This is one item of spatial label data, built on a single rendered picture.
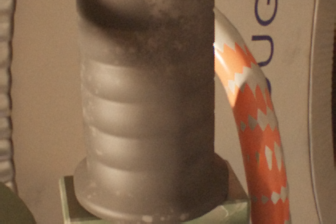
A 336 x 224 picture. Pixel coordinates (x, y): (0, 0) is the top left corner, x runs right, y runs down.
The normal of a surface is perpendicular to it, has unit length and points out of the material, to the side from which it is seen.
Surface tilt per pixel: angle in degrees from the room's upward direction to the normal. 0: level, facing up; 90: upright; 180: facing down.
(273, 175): 70
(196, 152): 86
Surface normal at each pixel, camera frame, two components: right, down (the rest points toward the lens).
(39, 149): 0.70, 0.20
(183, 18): 0.55, 0.32
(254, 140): -0.36, -0.14
